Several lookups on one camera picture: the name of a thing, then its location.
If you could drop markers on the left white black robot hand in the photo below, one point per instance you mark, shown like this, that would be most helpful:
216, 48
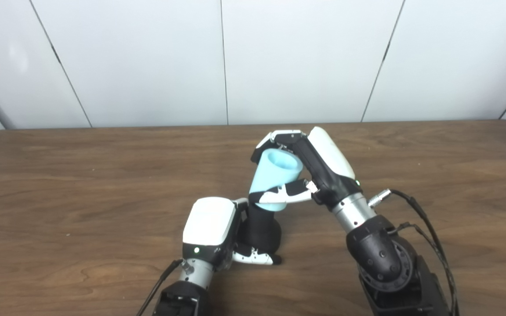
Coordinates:
209, 221

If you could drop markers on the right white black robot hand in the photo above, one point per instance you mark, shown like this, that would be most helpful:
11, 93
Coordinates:
330, 162

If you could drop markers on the black flared nozzle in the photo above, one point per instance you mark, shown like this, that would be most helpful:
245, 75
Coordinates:
262, 232

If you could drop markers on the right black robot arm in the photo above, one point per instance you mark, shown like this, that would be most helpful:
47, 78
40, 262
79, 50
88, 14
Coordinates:
380, 254

